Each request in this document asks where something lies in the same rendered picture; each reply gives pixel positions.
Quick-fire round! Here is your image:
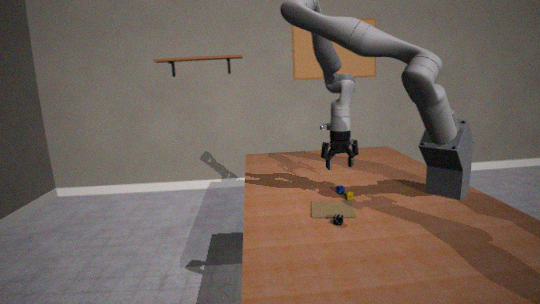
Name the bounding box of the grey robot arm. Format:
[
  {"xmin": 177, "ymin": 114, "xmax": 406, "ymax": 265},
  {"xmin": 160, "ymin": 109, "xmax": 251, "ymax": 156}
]
[{"xmin": 280, "ymin": 0, "xmax": 460, "ymax": 144}]

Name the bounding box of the black die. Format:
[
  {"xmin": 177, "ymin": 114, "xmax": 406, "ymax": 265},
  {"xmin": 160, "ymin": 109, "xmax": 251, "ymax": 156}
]
[{"xmin": 333, "ymin": 214, "xmax": 343, "ymax": 226}]

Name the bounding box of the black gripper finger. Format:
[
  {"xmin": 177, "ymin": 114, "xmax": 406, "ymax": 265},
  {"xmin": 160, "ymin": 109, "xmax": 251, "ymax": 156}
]
[
  {"xmin": 321, "ymin": 142, "xmax": 341, "ymax": 170},
  {"xmin": 343, "ymin": 139, "xmax": 358, "ymax": 167}
]

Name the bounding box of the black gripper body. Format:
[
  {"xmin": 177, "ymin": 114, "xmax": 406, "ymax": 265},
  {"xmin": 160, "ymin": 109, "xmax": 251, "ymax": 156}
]
[{"xmin": 330, "ymin": 130, "xmax": 351, "ymax": 154}]

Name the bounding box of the tan flat mat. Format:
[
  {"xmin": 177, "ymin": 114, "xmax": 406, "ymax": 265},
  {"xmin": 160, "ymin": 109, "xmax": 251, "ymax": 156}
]
[{"xmin": 311, "ymin": 201, "xmax": 356, "ymax": 218}]

